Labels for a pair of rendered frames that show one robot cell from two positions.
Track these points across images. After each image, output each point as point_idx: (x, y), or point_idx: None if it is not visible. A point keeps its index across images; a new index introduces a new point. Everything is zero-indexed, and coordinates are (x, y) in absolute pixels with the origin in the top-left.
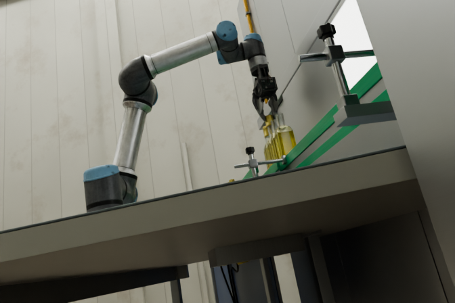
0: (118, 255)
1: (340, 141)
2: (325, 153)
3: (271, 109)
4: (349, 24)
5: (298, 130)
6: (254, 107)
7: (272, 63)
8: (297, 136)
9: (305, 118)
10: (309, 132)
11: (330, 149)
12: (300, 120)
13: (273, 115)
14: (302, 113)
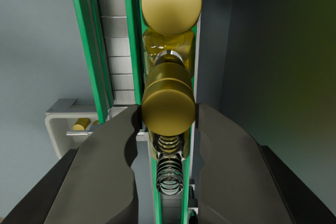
0: None
1: (153, 216)
2: (152, 200)
3: (205, 140)
4: None
5: (322, 34)
6: (53, 174)
7: None
8: None
9: (302, 137)
10: (154, 206)
11: (153, 205)
12: (329, 93)
13: (195, 124)
14: (327, 145)
